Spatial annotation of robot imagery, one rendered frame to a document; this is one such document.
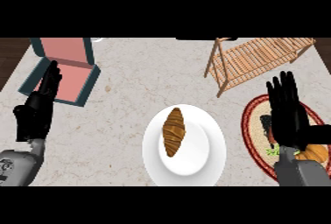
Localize white oval plate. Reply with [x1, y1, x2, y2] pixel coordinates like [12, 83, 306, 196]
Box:
[142, 103, 227, 186]

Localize teal and pink open box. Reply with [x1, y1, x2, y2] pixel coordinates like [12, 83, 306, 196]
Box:
[16, 37, 102, 108]

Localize wooden tiered shelf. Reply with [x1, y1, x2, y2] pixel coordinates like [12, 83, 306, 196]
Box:
[202, 37, 316, 99]

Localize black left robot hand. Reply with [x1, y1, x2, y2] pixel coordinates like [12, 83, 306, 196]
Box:
[12, 59, 63, 143]

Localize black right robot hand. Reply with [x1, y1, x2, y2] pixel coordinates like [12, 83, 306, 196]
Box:
[264, 70, 331, 152]

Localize red-rimmed woven placemat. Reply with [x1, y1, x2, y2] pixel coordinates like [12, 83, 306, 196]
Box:
[241, 94, 331, 183]

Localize brown croissant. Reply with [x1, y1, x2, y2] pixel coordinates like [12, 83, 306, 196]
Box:
[161, 107, 187, 158]

